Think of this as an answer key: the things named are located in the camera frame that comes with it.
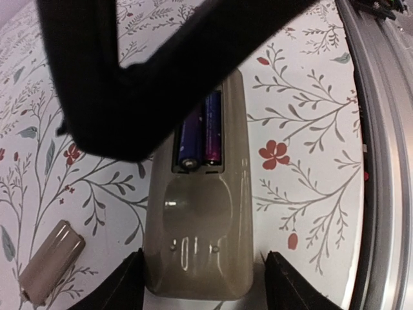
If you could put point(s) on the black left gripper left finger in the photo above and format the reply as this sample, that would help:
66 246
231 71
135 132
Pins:
123 289

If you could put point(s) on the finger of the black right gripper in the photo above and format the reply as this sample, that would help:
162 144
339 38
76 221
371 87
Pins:
126 113

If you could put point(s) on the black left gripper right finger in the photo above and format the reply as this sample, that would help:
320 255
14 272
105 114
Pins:
287 289

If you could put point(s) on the grey remote battery cover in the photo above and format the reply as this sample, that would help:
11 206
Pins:
57 253

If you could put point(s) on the white air conditioner remote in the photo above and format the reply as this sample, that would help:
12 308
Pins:
198 235

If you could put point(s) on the black battery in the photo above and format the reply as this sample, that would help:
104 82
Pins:
212 121

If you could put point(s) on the floral patterned table mat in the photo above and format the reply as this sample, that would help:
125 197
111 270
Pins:
305 150

